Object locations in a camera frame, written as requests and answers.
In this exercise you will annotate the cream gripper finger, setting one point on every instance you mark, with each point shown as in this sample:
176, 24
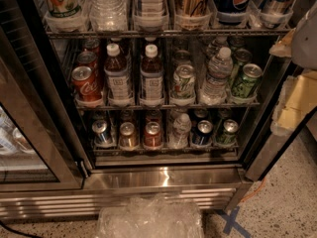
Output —
297, 98
282, 48

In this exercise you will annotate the red coke can bottom shelf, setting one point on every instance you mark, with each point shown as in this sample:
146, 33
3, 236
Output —
152, 135

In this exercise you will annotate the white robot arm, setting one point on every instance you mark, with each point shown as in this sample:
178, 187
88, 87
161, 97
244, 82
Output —
304, 43

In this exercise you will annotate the green can middle front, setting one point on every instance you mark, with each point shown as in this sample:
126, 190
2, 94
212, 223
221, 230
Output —
246, 81

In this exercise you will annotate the green can bottom shelf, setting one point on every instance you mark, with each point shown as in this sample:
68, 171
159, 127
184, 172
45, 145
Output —
227, 132

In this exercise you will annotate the white 7up can middle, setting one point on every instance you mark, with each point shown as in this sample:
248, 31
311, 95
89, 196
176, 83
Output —
183, 82

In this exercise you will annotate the blue pepsi can bottom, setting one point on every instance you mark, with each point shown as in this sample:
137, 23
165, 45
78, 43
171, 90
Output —
202, 133

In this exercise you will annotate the clear water bottle bottom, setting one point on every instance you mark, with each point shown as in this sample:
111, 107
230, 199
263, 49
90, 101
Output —
178, 137

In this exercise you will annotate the clear water bottle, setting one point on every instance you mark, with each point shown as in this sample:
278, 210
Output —
108, 15
178, 137
218, 71

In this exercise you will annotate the brown can bottom shelf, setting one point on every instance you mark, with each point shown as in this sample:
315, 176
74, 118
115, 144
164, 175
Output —
128, 136

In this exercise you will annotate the blue can bottom left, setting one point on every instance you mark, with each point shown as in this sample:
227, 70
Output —
102, 132

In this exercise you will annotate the red coke can middle front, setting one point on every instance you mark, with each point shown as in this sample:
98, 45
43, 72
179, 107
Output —
86, 83

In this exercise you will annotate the steel glass fridge door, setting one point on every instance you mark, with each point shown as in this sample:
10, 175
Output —
39, 159

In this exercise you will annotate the clear water bottle middle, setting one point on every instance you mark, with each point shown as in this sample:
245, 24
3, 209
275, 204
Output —
218, 71

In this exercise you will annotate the brown tea bottle right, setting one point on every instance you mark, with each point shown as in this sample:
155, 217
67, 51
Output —
151, 77

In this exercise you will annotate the brown tea bottle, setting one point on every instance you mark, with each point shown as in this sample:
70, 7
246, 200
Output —
151, 77
117, 75

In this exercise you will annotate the blue tape cross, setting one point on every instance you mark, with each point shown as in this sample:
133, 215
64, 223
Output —
231, 223

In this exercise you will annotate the brown tea bottle left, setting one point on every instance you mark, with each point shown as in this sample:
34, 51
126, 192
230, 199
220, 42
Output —
117, 75

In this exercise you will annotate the clear water bottle top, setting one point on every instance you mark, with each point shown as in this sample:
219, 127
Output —
108, 15

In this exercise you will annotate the clear plastic bag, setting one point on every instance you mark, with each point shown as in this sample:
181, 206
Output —
156, 217

